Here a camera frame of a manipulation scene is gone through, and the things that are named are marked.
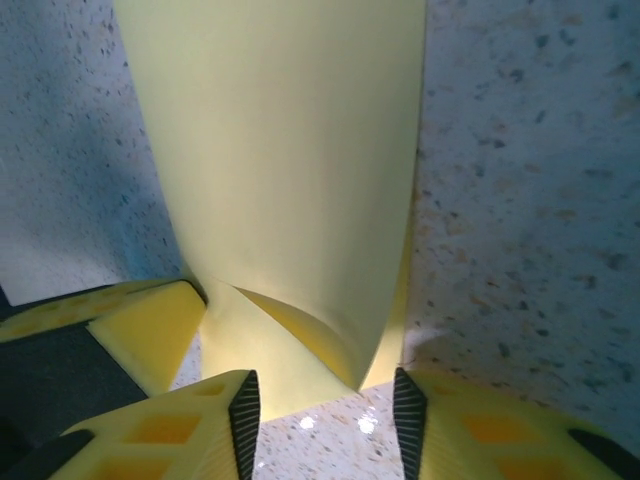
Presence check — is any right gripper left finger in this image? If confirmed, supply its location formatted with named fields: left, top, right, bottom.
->
left=7, top=368, right=262, bottom=480

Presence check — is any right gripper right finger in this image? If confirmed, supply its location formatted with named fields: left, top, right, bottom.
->
left=392, top=366, right=640, bottom=480

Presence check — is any yellow cloth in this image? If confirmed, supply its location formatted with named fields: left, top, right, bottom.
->
left=113, top=0, right=427, bottom=419

